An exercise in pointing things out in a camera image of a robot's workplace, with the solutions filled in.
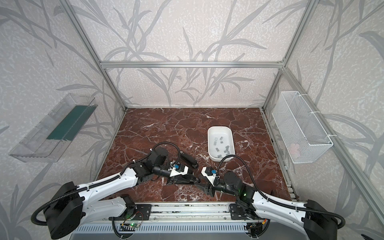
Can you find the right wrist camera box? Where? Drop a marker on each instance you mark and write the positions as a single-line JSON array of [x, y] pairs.
[[210, 174]]

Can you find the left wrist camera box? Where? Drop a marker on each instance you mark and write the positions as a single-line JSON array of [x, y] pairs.
[[178, 169]]

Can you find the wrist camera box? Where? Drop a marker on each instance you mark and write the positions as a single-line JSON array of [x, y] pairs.
[[210, 174], [178, 169]]

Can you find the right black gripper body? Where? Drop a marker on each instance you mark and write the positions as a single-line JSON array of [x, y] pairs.
[[210, 186]]

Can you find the green mat in shelf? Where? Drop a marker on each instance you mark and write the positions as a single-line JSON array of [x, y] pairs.
[[70, 126]]

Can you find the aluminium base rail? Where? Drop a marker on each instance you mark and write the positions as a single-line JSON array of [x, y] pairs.
[[189, 211]]

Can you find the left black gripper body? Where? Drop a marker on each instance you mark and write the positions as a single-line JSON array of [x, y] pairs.
[[173, 177]]

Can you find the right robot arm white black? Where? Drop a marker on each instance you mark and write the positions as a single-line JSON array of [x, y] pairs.
[[309, 217]]

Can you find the white plastic tray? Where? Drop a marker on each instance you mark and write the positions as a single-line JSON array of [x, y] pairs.
[[226, 146]]

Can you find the white wire mesh basket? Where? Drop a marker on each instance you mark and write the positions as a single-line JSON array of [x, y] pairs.
[[299, 124]]

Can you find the small circuit board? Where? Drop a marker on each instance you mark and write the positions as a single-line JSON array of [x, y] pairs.
[[129, 227]]

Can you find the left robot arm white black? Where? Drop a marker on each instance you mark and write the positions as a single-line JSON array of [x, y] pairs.
[[73, 205]]

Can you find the clear acrylic wall shelf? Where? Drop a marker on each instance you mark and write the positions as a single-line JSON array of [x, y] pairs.
[[34, 147]]

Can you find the black stapler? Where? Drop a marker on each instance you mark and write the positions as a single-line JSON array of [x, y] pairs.
[[190, 160], [183, 180]]

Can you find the aluminium frame crossbar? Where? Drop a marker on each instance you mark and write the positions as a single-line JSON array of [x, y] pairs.
[[170, 64]]

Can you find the pink object in basket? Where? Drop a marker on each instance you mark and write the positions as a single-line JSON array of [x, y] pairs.
[[294, 150]]

